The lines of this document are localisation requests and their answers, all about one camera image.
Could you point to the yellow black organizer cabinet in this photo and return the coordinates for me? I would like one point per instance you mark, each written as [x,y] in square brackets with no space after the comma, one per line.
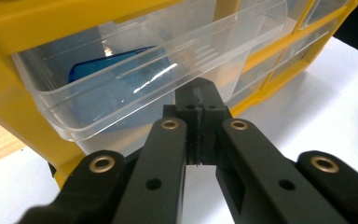
[0,102]

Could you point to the white table sheet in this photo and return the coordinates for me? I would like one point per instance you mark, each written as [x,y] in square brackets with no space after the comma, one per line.
[323,109]

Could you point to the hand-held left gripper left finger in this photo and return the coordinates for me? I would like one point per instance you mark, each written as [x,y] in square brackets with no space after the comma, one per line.
[164,155]

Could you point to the grid of clear drawers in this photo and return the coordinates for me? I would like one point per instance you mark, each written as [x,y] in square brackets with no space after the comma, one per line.
[261,71]

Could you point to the blue plastic case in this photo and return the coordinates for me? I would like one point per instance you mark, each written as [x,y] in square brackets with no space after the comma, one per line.
[87,67]

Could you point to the transparent plastic drawer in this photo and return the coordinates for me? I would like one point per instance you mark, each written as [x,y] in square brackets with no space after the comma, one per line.
[230,40]

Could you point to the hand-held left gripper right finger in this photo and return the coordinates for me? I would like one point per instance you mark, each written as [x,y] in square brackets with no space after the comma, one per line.
[254,161]

